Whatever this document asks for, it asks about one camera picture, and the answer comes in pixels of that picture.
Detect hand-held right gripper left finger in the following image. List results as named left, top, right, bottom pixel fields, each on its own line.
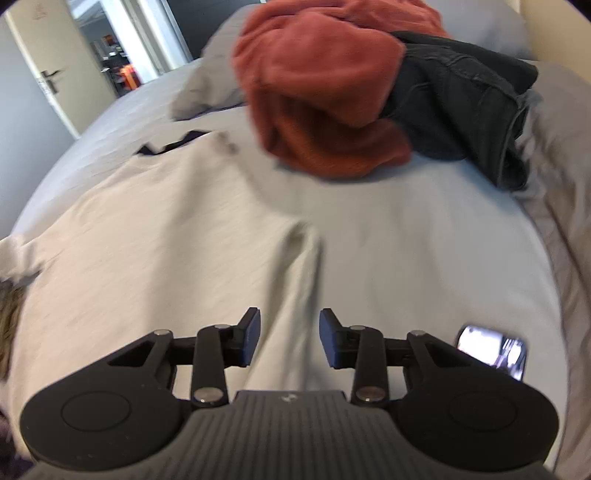
left=107, top=307, right=262, bottom=408

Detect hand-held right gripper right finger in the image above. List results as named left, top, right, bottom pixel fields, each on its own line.
left=320, top=308, right=467, bottom=408

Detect white sweatshirt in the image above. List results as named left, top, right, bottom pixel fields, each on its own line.
left=0, top=131, right=325, bottom=400

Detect smartphone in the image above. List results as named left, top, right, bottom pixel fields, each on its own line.
left=454, top=324, right=529, bottom=383

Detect brown furry thing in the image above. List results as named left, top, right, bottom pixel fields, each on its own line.
left=0, top=272, right=29, bottom=385

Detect rust fleece blanket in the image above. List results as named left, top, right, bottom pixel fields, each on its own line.
left=232, top=0, right=454, bottom=180

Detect black jeans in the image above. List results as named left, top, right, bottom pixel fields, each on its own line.
left=382, top=31, right=540, bottom=191

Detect cream door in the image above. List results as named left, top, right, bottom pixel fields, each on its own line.
left=4, top=0, right=119, bottom=140

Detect beige padded headboard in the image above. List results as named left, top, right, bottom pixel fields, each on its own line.
left=516, top=0, right=591, bottom=62

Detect metal door handle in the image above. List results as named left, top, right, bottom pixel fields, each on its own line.
left=39, top=68, right=64, bottom=97

